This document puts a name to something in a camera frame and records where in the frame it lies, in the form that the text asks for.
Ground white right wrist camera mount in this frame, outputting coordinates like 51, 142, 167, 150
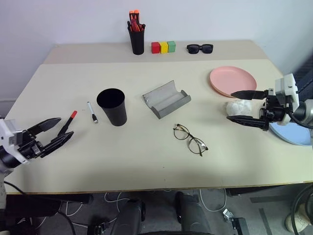
274, 73, 300, 126

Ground light blue plate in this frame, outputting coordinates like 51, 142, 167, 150
268, 121, 313, 147

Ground white marker with black cap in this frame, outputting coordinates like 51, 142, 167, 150
86, 101, 99, 124

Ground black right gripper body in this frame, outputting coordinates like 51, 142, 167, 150
259, 88, 293, 131

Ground black sunglasses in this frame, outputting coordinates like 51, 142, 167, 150
186, 44, 214, 55

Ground dark rounded shape under table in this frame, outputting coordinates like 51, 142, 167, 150
174, 191, 212, 235
114, 198, 146, 235

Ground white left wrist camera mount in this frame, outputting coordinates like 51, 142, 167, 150
0, 118, 30, 165

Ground grey felt glasses case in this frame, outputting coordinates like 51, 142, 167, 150
142, 79, 192, 120

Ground black floor bracket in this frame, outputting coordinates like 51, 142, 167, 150
229, 217, 249, 235

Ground black pen with red cap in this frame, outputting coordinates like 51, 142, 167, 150
57, 110, 78, 137

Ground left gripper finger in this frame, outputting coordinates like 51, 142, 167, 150
26, 117, 62, 136
40, 131, 75, 158

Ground metal caster wheel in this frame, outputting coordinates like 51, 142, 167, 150
223, 208, 236, 223

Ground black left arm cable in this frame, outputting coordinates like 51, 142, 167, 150
3, 180, 26, 195

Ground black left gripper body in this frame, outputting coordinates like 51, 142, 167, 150
17, 129, 47, 159

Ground pink plate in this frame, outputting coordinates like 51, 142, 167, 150
209, 66, 258, 99

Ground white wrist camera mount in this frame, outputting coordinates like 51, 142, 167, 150
0, 118, 30, 165
274, 73, 300, 126

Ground black table frame bar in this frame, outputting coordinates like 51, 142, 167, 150
4, 193, 94, 217
225, 181, 313, 197

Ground white shoe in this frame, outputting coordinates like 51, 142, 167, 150
285, 202, 313, 234

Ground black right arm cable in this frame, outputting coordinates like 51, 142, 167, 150
288, 111, 313, 129

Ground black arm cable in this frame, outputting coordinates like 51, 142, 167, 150
288, 111, 313, 129
3, 180, 26, 195

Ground white floor cable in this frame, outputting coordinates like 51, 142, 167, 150
104, 191, 123, 204
199, 188, 228, 212

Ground dark ribbed object beside table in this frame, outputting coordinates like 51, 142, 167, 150
292, 58, 313, 99

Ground crumpled white paper ball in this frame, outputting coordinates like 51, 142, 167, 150
225, 98, 253, 118

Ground black pen holder cup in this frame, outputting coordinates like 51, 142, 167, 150
129, 26, 146, 55

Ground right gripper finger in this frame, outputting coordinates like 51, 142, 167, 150
230, 90, 267, 101
226, 115, 267, 130

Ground thin framed eyeglasses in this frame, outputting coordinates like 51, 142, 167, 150
173, 123, 209, 158

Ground large black cup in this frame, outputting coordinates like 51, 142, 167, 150
96, 88, 128, 127

